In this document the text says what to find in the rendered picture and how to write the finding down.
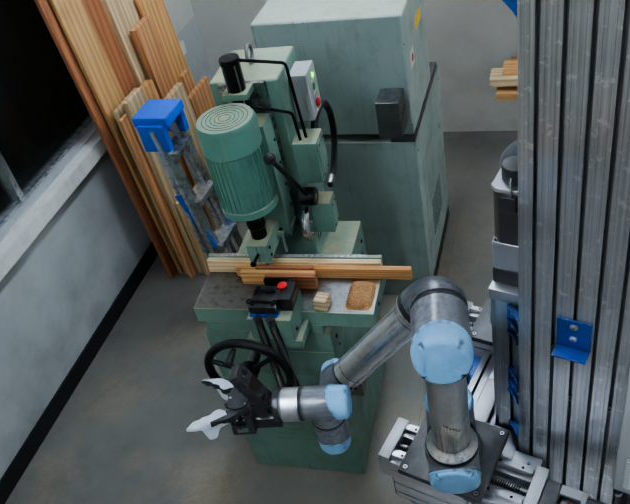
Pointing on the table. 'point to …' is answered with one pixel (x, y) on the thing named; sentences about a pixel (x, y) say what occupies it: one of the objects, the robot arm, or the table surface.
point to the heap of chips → (361, 295)
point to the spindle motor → (237, 161)
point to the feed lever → (308, 196)
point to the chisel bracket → (264, 243)
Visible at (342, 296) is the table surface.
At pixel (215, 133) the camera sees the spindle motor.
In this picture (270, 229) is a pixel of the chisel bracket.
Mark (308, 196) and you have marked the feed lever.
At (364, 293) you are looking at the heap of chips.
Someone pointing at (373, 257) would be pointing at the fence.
